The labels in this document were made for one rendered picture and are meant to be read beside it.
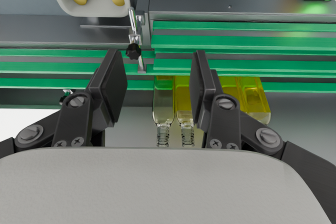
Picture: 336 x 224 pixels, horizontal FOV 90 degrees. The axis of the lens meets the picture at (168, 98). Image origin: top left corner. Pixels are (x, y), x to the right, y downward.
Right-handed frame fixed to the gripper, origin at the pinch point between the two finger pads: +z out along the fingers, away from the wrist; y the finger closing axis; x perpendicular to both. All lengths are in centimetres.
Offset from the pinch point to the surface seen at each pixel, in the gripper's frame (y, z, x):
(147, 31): -4.7, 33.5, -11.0
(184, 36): 4.1, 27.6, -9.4
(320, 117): 54, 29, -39
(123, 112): -14.1, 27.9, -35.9
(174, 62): 2.2, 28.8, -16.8
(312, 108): 53, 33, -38
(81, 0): -21.7, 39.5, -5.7
